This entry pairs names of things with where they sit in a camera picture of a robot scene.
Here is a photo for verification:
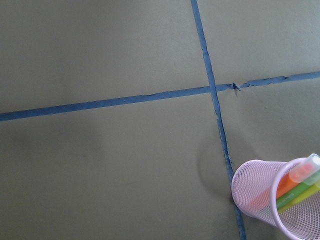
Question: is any green highlighter pen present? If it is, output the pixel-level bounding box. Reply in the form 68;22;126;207
259;153;320;213

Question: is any orange highlighter pen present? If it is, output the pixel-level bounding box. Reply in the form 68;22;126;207
246;156;316;211

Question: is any yellow highlighter pen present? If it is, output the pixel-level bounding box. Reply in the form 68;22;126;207
276;181;320;214

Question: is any pink mesh pen holder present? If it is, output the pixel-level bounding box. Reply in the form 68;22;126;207
231;158;320;240

